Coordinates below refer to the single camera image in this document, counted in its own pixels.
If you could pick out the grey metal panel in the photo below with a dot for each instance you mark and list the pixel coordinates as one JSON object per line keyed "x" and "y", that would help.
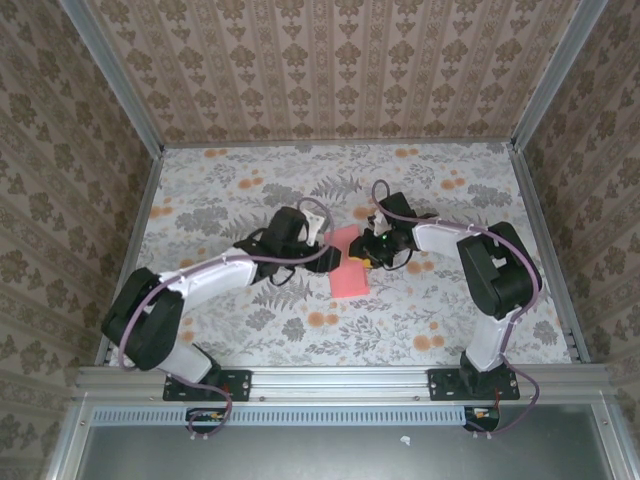
{"x": 325, "y": 455}

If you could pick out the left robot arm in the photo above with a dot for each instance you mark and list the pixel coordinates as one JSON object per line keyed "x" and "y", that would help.
{"x": 150, "y": 325}

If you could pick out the aluminium side rail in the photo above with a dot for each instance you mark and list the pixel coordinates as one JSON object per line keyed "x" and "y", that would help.
{"x": 531, "y": 200}
{"x": 140, "y": 225}

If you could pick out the thin aluminium rear rail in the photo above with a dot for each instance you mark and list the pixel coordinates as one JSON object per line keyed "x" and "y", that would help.
{"x": 340, "y": 144}

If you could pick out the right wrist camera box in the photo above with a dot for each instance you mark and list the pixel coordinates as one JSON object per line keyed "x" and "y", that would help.
{"x": 376, "y": 221}

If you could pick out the floral printed tablecloth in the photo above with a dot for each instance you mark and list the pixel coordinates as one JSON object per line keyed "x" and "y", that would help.
{"x": 350, "y": 340}

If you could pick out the pink paper sheet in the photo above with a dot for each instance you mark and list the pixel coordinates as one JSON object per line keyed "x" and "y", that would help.
{"x": 350, "y": 285}

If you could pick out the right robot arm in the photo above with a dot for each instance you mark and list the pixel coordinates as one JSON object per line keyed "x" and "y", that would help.
{"x": 500, "y": 280}

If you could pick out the small white paper scrap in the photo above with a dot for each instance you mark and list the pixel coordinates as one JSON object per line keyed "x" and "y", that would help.
{"x": 405, "y": 440}

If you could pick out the aluminium corner post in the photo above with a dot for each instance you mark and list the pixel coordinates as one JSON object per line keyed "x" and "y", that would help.
{"x": 115, "y": 75}
{"x": 556, "y": 75}

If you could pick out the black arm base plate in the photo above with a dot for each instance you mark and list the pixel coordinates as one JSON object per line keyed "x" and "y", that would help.
{"x": 240, "y": 385}
{"x": 440, "y": 385}

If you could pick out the aluminium mounting rail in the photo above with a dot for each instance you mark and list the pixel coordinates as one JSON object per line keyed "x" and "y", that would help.
{"x": 340, "y": 382}

